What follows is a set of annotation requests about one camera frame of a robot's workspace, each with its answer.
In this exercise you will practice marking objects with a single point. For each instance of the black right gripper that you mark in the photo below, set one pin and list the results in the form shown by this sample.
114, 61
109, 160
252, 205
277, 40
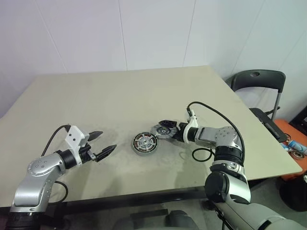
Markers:
180, 133

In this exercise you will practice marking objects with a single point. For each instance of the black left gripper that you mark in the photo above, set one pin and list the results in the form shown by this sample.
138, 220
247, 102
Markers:
86, 153

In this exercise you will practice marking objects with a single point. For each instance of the silver toothed motor cover plate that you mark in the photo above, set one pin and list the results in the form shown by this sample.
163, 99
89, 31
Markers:
163, 132

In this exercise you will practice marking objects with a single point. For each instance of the black rotor with silver spokes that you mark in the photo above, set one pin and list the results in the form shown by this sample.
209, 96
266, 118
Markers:
145, 142

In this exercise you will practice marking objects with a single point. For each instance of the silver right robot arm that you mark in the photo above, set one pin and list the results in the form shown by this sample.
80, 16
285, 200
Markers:
216, 136

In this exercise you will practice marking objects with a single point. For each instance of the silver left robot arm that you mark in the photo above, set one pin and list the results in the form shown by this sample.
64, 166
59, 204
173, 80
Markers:
40, 167

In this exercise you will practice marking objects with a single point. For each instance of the large dark grey rounded shape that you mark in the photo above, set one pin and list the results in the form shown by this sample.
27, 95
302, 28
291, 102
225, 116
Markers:
181, 220

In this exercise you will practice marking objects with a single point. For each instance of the dark folding chair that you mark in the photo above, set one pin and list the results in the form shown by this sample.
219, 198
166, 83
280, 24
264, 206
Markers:
259, 77

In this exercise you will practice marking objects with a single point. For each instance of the black bar-shaped device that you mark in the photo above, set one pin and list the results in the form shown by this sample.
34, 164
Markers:
274, 130

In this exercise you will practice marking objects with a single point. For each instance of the orange case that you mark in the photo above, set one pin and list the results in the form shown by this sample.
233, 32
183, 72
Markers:
283, 125

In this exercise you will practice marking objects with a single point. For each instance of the blue and white small item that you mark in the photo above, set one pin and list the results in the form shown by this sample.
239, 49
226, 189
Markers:
295, 144

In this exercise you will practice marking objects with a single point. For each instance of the round metal bearing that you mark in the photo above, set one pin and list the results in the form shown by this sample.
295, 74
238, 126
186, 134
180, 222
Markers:
298, 154

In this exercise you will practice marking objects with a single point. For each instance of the dark round floor object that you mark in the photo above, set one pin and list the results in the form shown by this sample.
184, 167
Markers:
295, 194

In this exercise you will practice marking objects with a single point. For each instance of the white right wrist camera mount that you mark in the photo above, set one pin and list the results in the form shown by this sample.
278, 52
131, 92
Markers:
192, 122

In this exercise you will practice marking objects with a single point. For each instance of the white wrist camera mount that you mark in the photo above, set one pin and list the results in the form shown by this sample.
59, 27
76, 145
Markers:
74, 136
192, 122

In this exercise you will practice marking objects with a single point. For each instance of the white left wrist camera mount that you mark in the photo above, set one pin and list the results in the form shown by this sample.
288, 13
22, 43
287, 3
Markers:
74, 136

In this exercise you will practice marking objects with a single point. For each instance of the black table frame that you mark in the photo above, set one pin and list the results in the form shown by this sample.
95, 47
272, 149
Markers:
132, 196

